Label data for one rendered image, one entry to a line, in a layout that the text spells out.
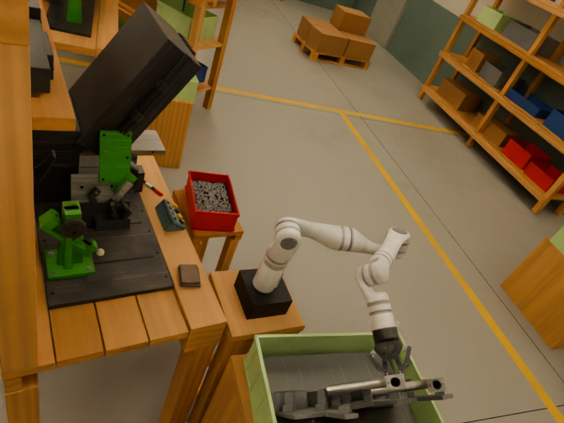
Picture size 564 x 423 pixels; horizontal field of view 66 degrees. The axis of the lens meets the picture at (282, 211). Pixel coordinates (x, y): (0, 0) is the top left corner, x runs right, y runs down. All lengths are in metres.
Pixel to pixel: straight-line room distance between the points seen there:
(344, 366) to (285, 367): 0.24
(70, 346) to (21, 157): 0.76
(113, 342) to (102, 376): 0.96
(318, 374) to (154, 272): 0.72
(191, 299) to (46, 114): 0.81
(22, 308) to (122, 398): 1.26
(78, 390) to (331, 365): 1.29
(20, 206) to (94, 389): 1.57
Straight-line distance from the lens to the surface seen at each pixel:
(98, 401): 2.45
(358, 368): 1.81
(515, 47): 6.90
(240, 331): 1.70
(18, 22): 0.84
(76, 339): 1.57
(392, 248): 1.56
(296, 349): 1.70
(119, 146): 1.78
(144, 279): 1.71
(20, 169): 0.99
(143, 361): 2.57
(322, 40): 7.55
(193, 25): 4.26
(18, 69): 0.88
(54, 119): 1.27
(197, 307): 1.66
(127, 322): 1.61
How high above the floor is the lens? 2.19
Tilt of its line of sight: 36 degrees down
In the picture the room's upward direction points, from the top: 23 degrees clockwise
